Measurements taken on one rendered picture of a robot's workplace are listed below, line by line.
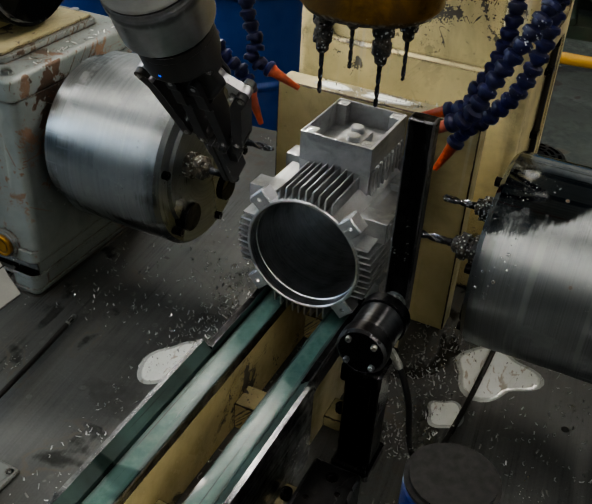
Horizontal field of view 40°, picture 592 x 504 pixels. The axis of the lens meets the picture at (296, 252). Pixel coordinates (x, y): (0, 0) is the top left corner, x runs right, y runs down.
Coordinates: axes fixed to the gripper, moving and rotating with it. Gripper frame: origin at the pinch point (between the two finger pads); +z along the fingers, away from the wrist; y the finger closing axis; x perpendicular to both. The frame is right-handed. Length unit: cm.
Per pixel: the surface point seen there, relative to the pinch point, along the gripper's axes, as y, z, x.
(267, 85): 68, 122, -92
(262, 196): -0.2, 12.6, -2.4
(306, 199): -6.2, 11.4, -3.2
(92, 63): 31.3, 10.0, -13.2
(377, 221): -14.4, 15.0, -4.9
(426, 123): -20.3, -3.1, -8.2
